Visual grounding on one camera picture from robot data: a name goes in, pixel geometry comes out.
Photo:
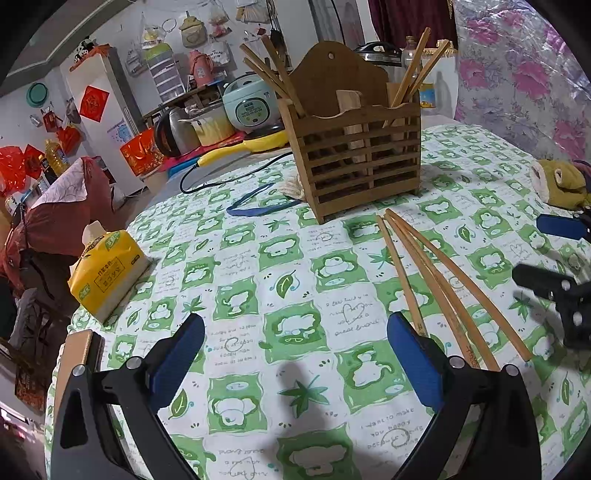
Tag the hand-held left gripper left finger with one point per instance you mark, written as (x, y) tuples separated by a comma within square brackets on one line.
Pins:
[(182, 353)]

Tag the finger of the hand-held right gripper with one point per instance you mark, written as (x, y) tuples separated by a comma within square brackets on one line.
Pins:
[(575, 304), (561, 226)]

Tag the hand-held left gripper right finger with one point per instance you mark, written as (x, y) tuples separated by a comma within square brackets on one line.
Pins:
[(413, 364)]

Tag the brown wooden chopstick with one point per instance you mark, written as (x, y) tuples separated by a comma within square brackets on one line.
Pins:
[(265, 69), (265, 79), (461, 286), (399, 270), (413, 64), (427, 69), (443, 290), (434, 64), (281, 71), (427, 286)]

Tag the wooden slatted chopstick holder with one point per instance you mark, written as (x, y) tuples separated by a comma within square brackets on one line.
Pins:
[(364, 161)]

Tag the black hanging utensils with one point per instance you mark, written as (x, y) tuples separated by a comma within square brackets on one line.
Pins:
[(277, 38)]

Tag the purple cloth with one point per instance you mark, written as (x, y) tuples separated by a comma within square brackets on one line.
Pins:
[(582, 168)]

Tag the brown flat case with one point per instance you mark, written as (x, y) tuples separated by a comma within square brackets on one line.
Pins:
[(78, 364)]

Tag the yellow tissue pack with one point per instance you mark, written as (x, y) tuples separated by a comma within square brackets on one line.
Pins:
[(108, 272)]

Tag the green patterned tablecloth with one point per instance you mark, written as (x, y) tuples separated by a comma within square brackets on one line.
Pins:
[(295, 295)]

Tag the floral plastic wrapped mattress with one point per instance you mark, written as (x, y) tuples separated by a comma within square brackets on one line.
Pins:
[(521, 69)]

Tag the red cloth covered furniture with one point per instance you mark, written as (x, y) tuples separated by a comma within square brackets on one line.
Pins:
[(55, 230)]

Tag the clear plastic bottle yellow label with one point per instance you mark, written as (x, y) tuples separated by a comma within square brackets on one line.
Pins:
[(427, 94)]

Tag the beige frayed cloth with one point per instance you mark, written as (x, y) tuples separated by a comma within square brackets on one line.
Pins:
[(292, 189)]

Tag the white floral cloth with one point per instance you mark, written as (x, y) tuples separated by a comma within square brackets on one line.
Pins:
[(64, 187)]

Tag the red gift bag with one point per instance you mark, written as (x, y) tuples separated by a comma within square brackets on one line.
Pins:
[(141, 152)]

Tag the steel electric kettle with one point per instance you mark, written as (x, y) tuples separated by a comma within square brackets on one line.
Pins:
[(173, 134)]

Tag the steel pot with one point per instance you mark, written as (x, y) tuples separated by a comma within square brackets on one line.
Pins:
[(212, 124)]

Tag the yellow cooking oil bottle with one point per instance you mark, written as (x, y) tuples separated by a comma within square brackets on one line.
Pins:
[(56, 159)]

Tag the red shiny plastic decoration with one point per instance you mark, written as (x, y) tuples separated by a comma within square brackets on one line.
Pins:
[(18, 168)]

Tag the wooden shelf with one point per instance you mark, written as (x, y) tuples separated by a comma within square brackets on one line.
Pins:
[(184, 99)]

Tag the black silver pressure cooker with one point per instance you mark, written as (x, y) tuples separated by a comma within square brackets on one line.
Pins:
[(374, 53)]

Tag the white refrigerator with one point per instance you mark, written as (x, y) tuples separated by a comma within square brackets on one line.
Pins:
[(117, 106)]

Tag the dark red curtain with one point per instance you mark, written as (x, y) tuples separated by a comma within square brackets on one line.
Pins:
[(411, 18)]

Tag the light green rice cooker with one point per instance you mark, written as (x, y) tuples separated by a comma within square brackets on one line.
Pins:
[(251, 104)]

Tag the red diamond paper decoration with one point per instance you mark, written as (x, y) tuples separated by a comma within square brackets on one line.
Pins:
[(94, 102)]

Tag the plastic drawer tower green top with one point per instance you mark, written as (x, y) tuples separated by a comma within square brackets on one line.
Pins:
[(164, 74)]

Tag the pink thermos jug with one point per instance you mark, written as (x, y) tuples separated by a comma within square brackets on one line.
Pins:
[(201, 69)]

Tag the white tote bag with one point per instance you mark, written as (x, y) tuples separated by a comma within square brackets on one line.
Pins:
[(218, 57)]

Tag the teal round basin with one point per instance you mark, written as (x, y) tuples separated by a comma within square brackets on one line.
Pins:
[(38, 92)]

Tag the panda plush toy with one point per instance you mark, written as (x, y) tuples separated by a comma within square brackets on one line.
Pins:
[(84, 50)]

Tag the yellow hanging pouch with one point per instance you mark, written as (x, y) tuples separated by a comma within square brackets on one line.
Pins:
[(190, 32)]

